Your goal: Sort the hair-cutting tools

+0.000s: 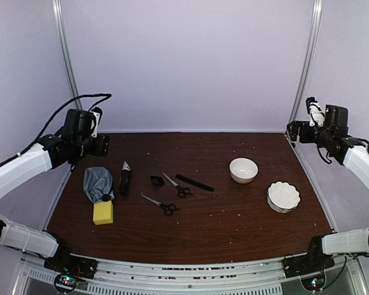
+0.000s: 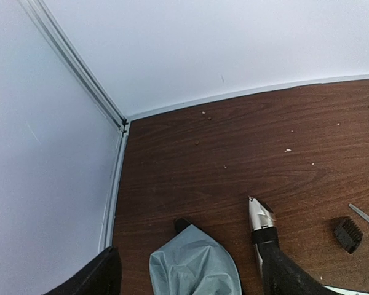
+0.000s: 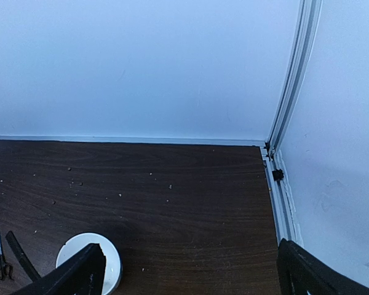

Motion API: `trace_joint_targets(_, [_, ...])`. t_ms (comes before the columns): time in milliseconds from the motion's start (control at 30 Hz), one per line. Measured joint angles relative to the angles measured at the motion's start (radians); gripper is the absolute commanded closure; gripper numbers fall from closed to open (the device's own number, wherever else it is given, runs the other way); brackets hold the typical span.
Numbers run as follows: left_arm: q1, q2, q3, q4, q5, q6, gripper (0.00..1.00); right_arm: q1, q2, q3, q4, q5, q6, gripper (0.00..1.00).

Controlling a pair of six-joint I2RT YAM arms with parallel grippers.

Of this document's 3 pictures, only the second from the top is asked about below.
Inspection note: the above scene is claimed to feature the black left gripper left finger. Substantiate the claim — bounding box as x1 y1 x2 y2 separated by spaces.
46 246 121 294

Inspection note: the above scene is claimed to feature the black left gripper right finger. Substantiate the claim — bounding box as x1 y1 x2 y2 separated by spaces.
258 242 334 295

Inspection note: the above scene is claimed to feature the black silver hair clipper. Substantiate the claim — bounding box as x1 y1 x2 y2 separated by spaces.
248 197 279 294

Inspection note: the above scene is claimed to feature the grey drawstring pouch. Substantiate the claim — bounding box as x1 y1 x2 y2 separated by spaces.
149 218 242 294

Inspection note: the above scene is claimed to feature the black clipper guard comb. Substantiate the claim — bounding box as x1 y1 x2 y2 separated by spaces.
333 216 363 254

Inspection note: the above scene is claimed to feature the silver scissors upper pair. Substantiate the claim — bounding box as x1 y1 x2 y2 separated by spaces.
349 203 369 223

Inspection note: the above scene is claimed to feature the aluminium corner post left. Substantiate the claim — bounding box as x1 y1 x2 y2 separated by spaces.
20 1 127 133

